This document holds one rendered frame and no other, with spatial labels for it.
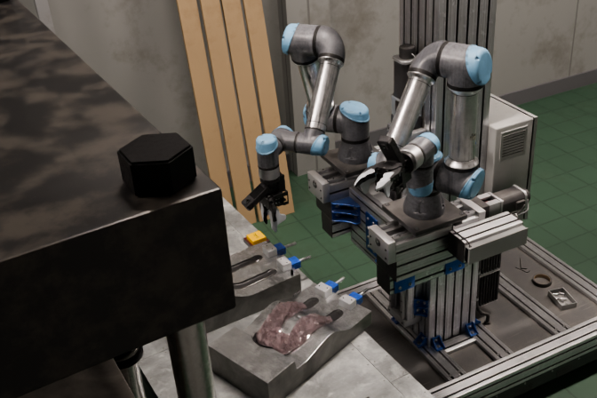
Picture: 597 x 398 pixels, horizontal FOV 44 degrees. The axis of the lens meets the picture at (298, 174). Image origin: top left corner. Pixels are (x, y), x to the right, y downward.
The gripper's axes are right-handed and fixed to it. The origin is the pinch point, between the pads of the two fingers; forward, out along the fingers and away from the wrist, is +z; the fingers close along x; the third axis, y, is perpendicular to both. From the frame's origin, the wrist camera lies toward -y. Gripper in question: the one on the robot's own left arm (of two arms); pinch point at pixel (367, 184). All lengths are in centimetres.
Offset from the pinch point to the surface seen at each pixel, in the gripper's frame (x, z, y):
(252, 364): 29, 31, 51
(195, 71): 205, -124, 20
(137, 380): 8, 81, 11
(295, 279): 48, -13, 52
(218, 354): 42, 32, 50
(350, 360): 15, 3, 64
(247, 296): 55, 4, 50
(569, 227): 33, -231, 143
